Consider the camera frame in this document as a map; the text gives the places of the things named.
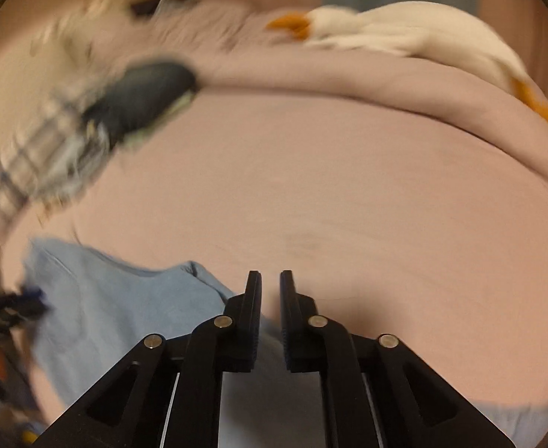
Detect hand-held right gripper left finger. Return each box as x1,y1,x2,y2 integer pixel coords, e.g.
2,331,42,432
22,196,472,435
31,271,263,448

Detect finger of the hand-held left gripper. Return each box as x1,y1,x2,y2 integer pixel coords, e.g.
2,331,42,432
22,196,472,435
0,287,48,326

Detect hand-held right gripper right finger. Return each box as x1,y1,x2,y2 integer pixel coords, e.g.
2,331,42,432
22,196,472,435
279,270,517,448

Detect light blue denim pants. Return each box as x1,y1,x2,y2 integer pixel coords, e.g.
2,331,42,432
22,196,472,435
22,237,548,448

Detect pink bed sheet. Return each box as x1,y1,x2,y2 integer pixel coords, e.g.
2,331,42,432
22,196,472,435
0,88,548,430

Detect plaid pillow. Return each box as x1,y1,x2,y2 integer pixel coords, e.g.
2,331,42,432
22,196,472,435
0,93,116,234

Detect dark grey folded garment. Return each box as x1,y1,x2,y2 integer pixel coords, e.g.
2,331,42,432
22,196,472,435
85,60,197,147

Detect pink comforter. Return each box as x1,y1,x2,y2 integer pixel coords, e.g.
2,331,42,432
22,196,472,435
129,0,548,206

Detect white goose plush toy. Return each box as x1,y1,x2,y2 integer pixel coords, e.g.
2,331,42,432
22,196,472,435
267,1,548,136

